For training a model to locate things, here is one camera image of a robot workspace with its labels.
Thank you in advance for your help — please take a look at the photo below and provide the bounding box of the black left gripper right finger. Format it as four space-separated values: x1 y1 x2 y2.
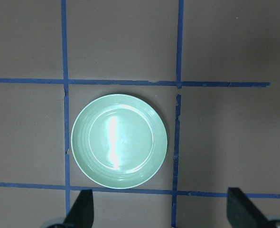
227 187 276 228

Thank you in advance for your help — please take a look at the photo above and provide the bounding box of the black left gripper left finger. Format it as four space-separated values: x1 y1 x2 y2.
63 190 93 228

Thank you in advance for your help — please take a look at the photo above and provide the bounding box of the green plate left side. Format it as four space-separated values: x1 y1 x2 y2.
71 94 168 189

